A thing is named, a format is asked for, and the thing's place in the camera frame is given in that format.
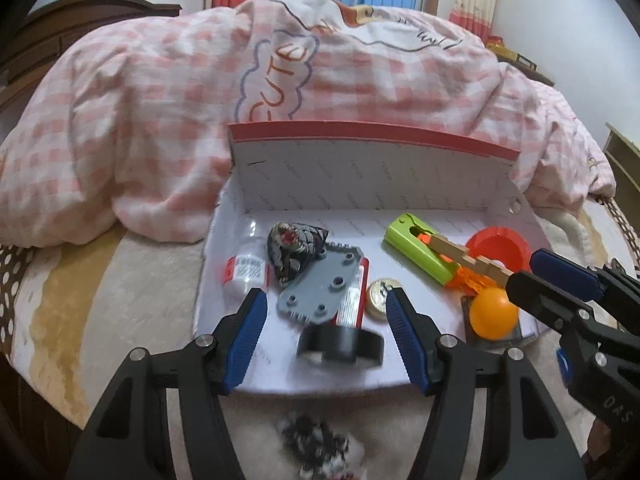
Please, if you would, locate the orange ball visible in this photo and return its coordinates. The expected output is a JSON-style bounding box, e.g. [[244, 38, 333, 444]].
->
[[469, 287, 521, 339]]

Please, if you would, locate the beige patterned bed sheet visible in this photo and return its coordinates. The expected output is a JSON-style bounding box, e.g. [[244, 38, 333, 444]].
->
[[0, 195, 640, 431]]

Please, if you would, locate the red cardboard box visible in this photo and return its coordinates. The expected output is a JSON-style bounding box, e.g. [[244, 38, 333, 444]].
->
[[192, 120, 553, 395]]

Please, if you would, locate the black tape roll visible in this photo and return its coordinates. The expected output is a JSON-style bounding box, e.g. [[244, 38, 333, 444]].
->
[[296, 324, 386, 367]]

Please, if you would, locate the orange toy gear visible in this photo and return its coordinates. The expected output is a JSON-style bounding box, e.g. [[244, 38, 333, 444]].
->
[[442, 262, 488, 296]]

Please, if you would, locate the black white fuzzy cloth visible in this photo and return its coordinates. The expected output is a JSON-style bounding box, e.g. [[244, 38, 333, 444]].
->
[[275, 410, 358, 478]]

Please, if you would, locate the pink checked quilt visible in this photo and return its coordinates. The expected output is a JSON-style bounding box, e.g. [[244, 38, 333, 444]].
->
[[0, 0, 616, 248]]

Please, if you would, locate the white fluffy towel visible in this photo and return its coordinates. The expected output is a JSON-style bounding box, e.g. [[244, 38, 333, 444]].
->
[[85, 205, 601, 480]]

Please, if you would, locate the red utility knife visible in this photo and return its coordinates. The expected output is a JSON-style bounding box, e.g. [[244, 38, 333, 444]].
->
[[334, 257, 371, 330]]

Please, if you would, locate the notched wooden block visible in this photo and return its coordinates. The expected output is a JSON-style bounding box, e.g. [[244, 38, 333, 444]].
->
[[431, 234, 516, 283]]

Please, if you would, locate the clear plastic bottle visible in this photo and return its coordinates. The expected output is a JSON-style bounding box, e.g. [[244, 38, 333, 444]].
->
[[223, 217, 268, 297]]

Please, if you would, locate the dark transparent case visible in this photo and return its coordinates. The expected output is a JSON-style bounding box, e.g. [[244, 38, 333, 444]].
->
[[460, 295, 526, 348]]

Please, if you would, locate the dark wooden headboard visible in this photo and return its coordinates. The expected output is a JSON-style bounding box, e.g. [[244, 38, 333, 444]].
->
[[0, 0, 183, 121]]

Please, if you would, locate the black white patterned pouch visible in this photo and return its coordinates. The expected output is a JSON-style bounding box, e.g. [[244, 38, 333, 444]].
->
[[265, 221, 328, 291]]

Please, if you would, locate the wooden furniture frame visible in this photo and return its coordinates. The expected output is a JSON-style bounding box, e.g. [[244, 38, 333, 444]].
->
[[602, 122, 640, 266]]

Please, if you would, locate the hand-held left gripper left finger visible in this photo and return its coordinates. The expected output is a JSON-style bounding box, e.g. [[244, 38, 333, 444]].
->
[[65, 287, 268, 480]]

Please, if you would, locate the orange round plastic lid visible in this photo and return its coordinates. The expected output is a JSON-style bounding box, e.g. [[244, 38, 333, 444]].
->
[[465, 227, 532, 273]]

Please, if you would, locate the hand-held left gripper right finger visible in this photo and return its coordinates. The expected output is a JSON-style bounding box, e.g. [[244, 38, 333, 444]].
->
[[385, 290, 587, 480]]

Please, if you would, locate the wooden cabinet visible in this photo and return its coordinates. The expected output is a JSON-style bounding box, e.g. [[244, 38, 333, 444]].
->
[[487, 42, 556, 86]]

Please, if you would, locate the grey studded building plate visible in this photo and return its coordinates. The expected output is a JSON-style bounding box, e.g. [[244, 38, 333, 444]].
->
[[277, 242, 368, 328]]

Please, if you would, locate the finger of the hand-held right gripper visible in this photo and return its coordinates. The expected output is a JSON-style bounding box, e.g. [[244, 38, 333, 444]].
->
[[530, 249, 608, 303], [505, 270, 593, 333]]

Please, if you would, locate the wooden chess piece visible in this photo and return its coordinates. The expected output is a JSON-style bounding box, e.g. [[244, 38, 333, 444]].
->
[[366, 278, 403, 320]]

